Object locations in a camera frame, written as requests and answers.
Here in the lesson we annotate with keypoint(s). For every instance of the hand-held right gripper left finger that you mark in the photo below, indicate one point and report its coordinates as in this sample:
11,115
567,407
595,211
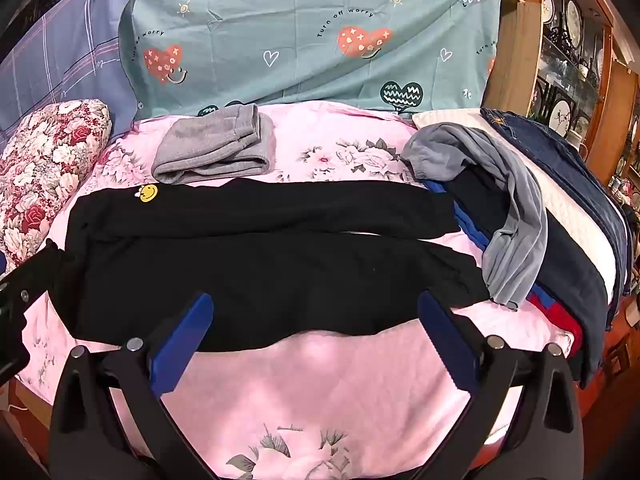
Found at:
182,345

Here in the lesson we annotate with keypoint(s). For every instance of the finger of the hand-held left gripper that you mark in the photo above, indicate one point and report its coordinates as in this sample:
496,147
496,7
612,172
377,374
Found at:
35,272

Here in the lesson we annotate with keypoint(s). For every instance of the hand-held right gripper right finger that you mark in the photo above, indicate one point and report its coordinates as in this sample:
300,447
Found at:
447,345

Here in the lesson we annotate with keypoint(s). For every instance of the black pants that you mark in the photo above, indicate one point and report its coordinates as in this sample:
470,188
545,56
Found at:
260,270

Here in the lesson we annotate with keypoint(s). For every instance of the grey folded pants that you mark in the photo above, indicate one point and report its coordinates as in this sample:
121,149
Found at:
215,145

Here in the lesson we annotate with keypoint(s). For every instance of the floral red white pillow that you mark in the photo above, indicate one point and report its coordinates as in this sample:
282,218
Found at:
45,170

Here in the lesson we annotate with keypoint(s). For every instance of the red garment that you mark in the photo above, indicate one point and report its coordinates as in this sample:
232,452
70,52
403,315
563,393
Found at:
556,316

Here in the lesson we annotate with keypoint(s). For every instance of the blue garment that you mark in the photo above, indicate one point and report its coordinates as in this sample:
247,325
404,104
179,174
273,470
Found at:
467,226

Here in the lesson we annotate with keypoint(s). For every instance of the grey garment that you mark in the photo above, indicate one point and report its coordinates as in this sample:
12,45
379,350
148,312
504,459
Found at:
520,240

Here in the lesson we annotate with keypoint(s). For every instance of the pink floral bedsheet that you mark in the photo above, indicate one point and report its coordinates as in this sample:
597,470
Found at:
320,400

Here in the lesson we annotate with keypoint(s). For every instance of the dark navy garment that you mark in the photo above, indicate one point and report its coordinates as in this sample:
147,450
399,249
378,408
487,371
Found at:
575,270

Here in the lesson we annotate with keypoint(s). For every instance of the black garment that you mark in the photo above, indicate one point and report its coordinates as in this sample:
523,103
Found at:
475,195

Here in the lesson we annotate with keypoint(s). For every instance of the white quilted cloth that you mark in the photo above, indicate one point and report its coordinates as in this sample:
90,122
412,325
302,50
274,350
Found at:
575,210

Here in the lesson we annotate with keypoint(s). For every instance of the blue plaid pillow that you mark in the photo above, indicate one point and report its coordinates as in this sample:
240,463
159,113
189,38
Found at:
65,65

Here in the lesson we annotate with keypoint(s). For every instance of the blue jeans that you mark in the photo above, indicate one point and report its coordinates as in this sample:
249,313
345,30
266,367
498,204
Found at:
540,145

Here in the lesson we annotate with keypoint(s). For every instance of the decorative plate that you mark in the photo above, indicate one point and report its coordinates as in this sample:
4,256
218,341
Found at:
574,19
560,117
548,5

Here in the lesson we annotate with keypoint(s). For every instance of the wooden display cabinet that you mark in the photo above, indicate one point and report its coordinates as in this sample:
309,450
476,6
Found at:
515,50

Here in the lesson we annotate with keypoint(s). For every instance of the teal heart-print sheet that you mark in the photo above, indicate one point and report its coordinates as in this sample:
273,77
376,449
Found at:
310,35

